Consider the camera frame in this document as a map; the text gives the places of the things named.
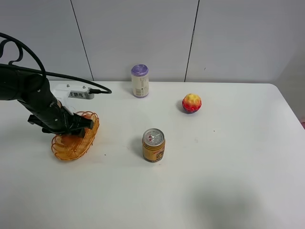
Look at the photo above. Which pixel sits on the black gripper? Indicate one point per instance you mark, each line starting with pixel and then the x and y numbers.
pixel 56 119

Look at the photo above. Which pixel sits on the orange waffle slice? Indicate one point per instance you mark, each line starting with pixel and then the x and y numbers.
pixel 69 140

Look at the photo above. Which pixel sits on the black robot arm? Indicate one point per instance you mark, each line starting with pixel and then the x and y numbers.
pixel 26 88

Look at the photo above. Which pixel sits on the orange woven plastic basket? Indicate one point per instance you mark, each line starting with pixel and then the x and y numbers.
pixel 73 152

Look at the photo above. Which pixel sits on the gold drink can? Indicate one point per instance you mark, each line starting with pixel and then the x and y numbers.
pixel 153 145

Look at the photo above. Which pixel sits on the purple lidded white canister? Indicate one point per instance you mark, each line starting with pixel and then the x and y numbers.
pixel 140 80

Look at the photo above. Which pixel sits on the red yellow fruit ball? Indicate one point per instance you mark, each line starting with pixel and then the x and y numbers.
pixel 191 103

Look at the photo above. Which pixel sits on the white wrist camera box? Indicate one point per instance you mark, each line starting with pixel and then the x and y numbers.
pixel 64 91

